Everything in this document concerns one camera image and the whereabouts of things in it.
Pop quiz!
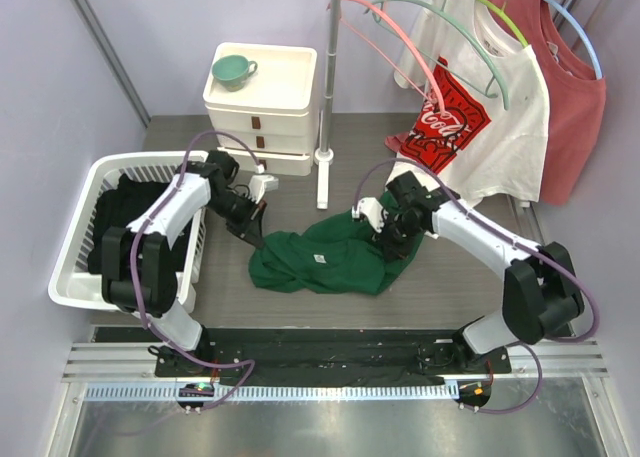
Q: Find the red t-shirt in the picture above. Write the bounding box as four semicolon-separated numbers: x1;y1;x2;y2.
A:
489;0;606;205

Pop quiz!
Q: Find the mint green hanger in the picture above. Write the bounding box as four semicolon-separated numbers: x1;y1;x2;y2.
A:
372;0;510;111

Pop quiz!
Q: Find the pink hanger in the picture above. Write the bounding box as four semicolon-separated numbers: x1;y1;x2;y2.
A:
339;0;446;113

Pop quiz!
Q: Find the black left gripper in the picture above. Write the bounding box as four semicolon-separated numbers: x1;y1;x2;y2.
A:
204;189;266;248

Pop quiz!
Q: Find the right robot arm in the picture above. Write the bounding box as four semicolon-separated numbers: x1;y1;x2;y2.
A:
356;172;584;372

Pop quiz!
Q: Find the white drawer unit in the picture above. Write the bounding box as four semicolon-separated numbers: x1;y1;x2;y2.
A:
202;42;320;176

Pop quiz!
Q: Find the blue hanger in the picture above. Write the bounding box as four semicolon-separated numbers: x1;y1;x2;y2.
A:
543;0;604;80

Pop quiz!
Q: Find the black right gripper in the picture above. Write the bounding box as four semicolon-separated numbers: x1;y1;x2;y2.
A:
370;211;426;260

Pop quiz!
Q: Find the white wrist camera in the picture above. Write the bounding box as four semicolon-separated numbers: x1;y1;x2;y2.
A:
351;197;388;233
248;164;279;203

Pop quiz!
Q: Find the black t-shirt in basket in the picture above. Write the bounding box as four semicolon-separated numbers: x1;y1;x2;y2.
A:
87;174;168;275

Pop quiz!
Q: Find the white graphic t-shirt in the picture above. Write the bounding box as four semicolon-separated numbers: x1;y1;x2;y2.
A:
391;0;550;206

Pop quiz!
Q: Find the white laundry basket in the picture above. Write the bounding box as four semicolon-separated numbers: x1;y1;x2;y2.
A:
48;151;206;313

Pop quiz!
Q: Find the green t-shirt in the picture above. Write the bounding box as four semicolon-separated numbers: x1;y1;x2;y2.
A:
248;210;423;296

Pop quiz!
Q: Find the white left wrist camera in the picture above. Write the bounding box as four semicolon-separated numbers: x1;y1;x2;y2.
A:
248;164;279;203

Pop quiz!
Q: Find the teal cup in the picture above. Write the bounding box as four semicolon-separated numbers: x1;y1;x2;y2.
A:
211;54;258;92

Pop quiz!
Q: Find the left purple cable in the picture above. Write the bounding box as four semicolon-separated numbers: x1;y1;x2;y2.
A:
129;129;266;411

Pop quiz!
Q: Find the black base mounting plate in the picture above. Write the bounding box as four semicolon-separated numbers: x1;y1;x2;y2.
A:
154;326;514;384

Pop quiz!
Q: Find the metal clothes rack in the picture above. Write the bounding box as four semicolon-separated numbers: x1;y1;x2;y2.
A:
312;0;629;211

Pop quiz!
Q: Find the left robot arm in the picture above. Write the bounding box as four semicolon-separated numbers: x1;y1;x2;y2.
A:
101;151;279;376

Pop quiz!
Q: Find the lime green hanger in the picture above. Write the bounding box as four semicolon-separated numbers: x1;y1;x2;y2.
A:
476;0;529;48

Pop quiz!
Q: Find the perforated white cable duct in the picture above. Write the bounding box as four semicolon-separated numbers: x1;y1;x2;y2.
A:
84;381;459;403

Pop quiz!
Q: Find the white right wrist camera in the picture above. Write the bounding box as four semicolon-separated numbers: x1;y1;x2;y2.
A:
351;197;388;233

